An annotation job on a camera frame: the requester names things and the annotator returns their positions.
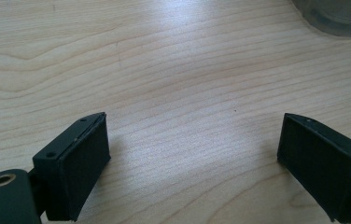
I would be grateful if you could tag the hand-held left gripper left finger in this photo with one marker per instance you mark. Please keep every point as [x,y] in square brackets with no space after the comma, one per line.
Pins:
[77,161]

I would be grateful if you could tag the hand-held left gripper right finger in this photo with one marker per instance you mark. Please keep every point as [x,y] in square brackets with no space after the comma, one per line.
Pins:
[323,165]

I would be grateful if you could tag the clear plastic storage box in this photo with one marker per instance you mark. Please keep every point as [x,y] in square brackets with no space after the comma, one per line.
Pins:
[338,15]

